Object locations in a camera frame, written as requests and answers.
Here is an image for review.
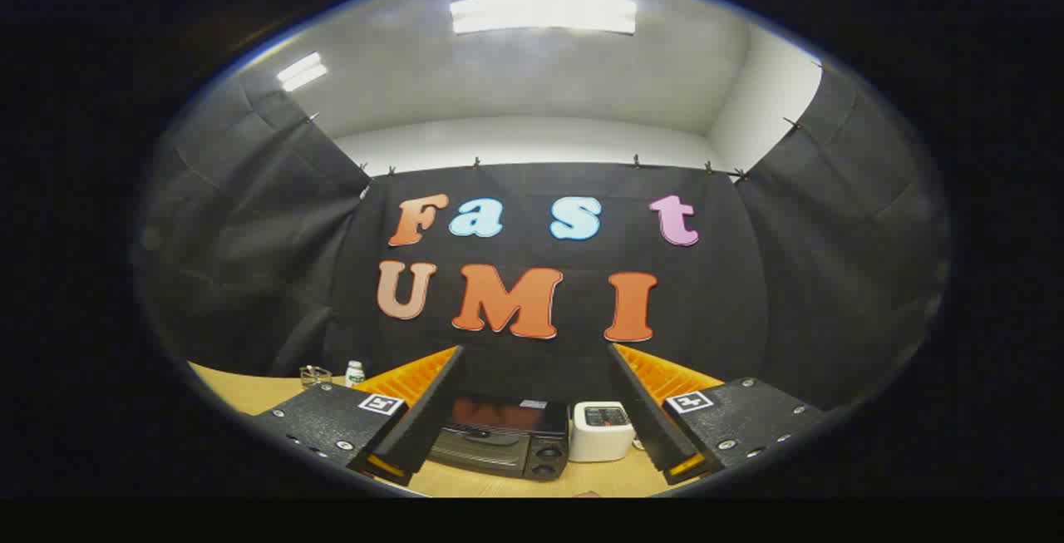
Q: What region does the small ceiling light panel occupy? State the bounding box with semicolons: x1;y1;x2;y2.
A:
276;52;329;93

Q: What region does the white bread toaster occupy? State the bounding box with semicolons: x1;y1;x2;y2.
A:
569;401;637;463

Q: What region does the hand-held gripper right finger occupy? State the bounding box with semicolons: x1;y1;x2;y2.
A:
605;342;825;486

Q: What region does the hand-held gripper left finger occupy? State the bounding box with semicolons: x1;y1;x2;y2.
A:
249;345;466;487

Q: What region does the black toaster oven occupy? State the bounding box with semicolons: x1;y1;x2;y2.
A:
428;393;572;481

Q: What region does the large ceiling light panel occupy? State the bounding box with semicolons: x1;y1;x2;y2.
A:
449;0;638;37

